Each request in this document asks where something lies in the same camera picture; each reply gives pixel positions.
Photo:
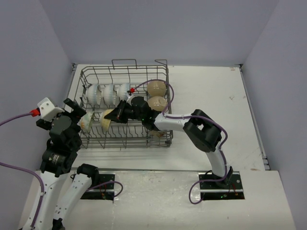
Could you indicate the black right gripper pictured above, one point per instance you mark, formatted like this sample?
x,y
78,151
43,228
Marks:
x,y
115,114

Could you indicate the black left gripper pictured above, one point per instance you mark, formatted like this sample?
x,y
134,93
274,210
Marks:
x,y
78,112

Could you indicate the yellow green patterned bowl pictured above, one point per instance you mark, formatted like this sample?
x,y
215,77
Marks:
x,y
105,123

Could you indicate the cream floral patterned bowl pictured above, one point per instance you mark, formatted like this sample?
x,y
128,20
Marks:
x,y
86,122

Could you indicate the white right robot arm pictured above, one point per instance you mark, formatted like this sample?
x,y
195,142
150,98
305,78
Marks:
x,y
204,133

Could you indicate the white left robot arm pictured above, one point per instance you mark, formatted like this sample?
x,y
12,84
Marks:
x,y
50,210

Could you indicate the white blue bowl middle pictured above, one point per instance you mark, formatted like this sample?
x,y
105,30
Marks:
x,y
109,95

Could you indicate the white blue bowl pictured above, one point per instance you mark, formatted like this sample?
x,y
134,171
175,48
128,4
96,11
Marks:
x,y
93,94
109,95
122,91

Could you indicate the white blue bowl right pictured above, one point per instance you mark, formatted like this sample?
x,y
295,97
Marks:
x,y
122,91

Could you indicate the white blue bowl left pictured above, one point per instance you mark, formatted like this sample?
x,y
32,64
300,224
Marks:
x,y
93,94

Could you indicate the beige bowl middle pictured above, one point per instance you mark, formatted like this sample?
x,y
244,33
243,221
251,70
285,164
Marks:
x,y
157,103

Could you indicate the beige bowl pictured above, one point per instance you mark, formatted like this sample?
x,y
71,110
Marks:
x,y
157,103
157,134
156,88

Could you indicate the beige bowl far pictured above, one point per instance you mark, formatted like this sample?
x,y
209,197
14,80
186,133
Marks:
x,y
156,88

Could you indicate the beige bowl near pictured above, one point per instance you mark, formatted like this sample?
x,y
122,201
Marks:
x,y
157,134

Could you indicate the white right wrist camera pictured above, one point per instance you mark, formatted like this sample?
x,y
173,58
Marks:
x,y
129,96

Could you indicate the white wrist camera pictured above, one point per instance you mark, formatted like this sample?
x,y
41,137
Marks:
x,y
129,96
48,110

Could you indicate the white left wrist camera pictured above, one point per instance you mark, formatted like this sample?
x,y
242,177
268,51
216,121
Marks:
x,y
48,110

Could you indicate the grey wire dish rack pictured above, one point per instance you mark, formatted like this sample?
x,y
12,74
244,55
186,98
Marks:
x,y
120,71

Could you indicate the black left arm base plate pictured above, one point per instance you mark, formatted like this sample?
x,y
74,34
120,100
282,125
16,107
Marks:
x,y
105,192

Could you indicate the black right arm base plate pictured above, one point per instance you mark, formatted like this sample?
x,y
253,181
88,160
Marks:
x,y
232,191

